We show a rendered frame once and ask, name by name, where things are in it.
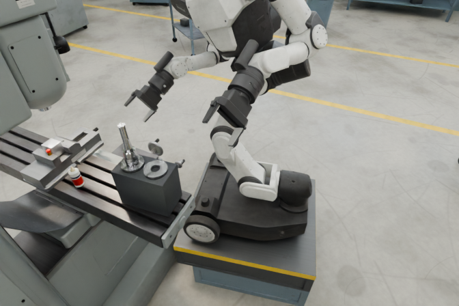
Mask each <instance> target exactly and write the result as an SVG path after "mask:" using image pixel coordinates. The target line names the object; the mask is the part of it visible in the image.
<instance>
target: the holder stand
mask: <svg viewBox="0 0 459 306"><path fill-rule="evenodd" d="M137 157H138V159H139V162H138V164H137V165H135V166H133V167H129V166H127V165H126V162H125V160H124V158H123V159H122V160H121V161H120V162H119V163H118V164H117V165H116V166H115V167H114V169H113V170H112V171H111V175H112V177H113V180H114V183H115V185H116V188H117V191H118V193H119V195H120V199H121V201H122V203H124V204H128V205H131V206H134V207H137V208H141V209H144V210H147V211H150V212H154V213H156V214H161V215H163V216H166V217H169V216H170V215H171V213H172V212H173V209H174V208H175V207H176V204H177V203H178V201H179V200H180V198H181V196H182V189H181V185H180V177H179V172H178V165H177V164H175V163H170V162H167V161H162V160H159V159H156V158H151V157H149V156H144V155H140V154H137Z"/></svg>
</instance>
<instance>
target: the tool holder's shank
mask: <svg viewBox="0 0 459 306"><path fill-rule="evenodd" d="M117 126H118V128H119V131H120V135H121V138H122V142H123V147H124V150H126V151H131V150H132V147H133V146H132V144H131V142H130V140H129V137H128V133H127V130H126V126H125V123H121V124H118V125H117Z"/></svg>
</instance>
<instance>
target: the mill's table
mask: <svg viewBox="0 0 459 306"><path fill-rule="evenodd" d="M48 140H49V138H48V137H44V136H42V135H39V134H37V133H34V132H32V131H30V130H27V129H24V128H21V127H20V126H17V127H15V128H13V129H12V130H9V131H8V132H6V133H5V134H3V135H1V136H0V171H2V172H4V173H6V174H9V175H11V176H13V177H15V178H17V179H19V180H21V181H23V182H25V181H24V180H23V179H24V178H23V176H22V175H21V173H20V171H21V170H23V169H24V168H26V167H27V166H28V165H30V164H31V163H32V162H34V161H35V160H36V159H35V157H34V155H33V154H32V152H34V151H35V150H37V149H38V148H40V149H42V150H44V149H43V147H42V146H41V145H42V144H43V143H45V142H46V141H48ZM115 166H116V164H114V163H111V162H109V161H106V160H104V159H101V158H98V157H96V156H93V155H91V156H90V157H89V158H88V159H87V160H85V161H84V162H83V163H81V164H77V169H78V170H79V172H80V174H81V176H82V178H83V180H84V185H83V186H81V187H75V185H74V183H73V181H72V180H71V177H70V175H67V176H66V177H65V178H64V179H63V180H62V181H61V182H60V183H58V184H57V185H56V186H54V187H53V188H52V189H51V190H50V191H48V192H46V191H44V192H46V193H48V194H50V195H52V196H54V197H56V198H59V199H61V200H63V201H65V202H67V203H69V204H71V205H73V206H76V207H77V208H80V209H82V210H84V211H86V212H88V213H90V214H92V215H94V216H96V217H98V218H100V219H102V220H104V221H106V222H109V223H111V224H113V225H115V226H117V227H119V228H121V229H123V230H126V231H127V232H130V233H131V234H134V235H136V236H138V237H140V238H142V239H144V240H146V241H148V242H150V243H152V244H154V245H156V246H159V247H161V248H163V247H164V248H166V249H167V248H168V246H169V245H170V244H171V242H172V241H173V239H174V238H175V237H176V235H177V234H178V232H179V231H180V229H182V228H183V226H184V224H185V222H186V220H187V219H188V217H189V216H190V214H191V213H192V211H193V210H194V208H195V198H194V197H193V196H192V195H191V193H188V192H186V191H183V190H182V196H181V198H180V200H179V201H178V203H177V204H176V207H175V208H174V209H173V212H172V213H171V215H170V216H169V217H166V216H163V215H161V214H156V213H154V212H150V211H147V210H144V209H141V208H137V207H134V206H131V205H128V204H124V203H122V201H121V199H120V195H119V193H118V191H117V188H116V185H115V183H114V180H113V177H112V175H111V171H112V170H113V169H114V167H115ZM36 188H37V187H36ZM37 189H38V188H37ZM40 190H41V189H40ZM42 191H43V190H42Z"/></svg>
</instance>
